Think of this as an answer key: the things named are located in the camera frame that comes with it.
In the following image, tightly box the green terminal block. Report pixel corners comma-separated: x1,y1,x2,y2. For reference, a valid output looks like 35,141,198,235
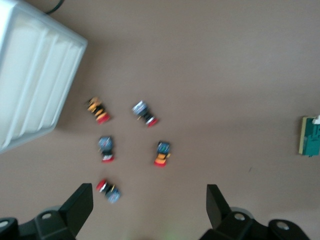
297,114,320,158

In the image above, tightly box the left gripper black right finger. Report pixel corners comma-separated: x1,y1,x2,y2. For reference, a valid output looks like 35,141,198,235
199,184,270,240

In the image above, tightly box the red button grey-blue body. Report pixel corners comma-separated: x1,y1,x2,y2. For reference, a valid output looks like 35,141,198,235
96,178,123,205
97,135,116,164
131,100,160,128

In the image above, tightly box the white ribbed plastic bin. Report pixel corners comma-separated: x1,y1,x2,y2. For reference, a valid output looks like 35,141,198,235
0,0,89,155

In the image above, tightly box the red button orange blue body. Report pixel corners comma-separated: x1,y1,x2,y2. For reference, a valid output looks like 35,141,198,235
153,140,172,169

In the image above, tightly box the brown table cover sheet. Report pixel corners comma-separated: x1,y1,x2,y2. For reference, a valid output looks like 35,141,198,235
0,0,320,240

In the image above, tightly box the black looped cable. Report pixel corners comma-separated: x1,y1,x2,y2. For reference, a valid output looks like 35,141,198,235
46,0,65,15

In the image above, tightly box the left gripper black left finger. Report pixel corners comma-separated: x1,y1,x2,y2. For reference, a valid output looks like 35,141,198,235
18,183,94,240

